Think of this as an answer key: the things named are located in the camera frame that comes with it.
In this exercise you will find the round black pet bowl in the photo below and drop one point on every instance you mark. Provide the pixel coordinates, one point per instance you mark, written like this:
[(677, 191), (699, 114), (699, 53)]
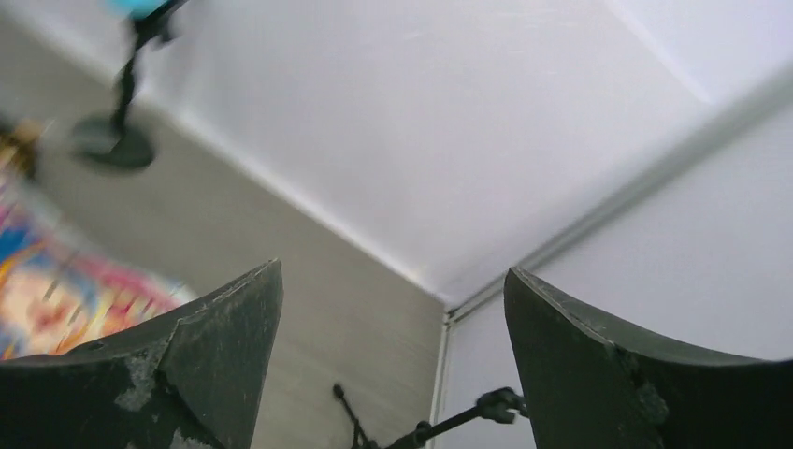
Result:
[(19, 141)]

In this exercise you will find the colourful pet food bag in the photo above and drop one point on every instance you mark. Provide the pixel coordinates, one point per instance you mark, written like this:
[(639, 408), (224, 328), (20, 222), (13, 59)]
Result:
[(58, 289)]

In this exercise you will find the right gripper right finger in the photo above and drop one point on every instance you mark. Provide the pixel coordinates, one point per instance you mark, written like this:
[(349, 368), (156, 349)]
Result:
[(594, 380)]

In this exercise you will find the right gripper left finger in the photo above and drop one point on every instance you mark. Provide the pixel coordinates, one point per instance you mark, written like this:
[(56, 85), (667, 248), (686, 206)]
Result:
[(189, 378)]

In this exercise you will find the blue microphone on stand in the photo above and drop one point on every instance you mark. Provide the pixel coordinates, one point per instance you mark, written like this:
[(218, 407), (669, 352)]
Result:
[(111, 141)]

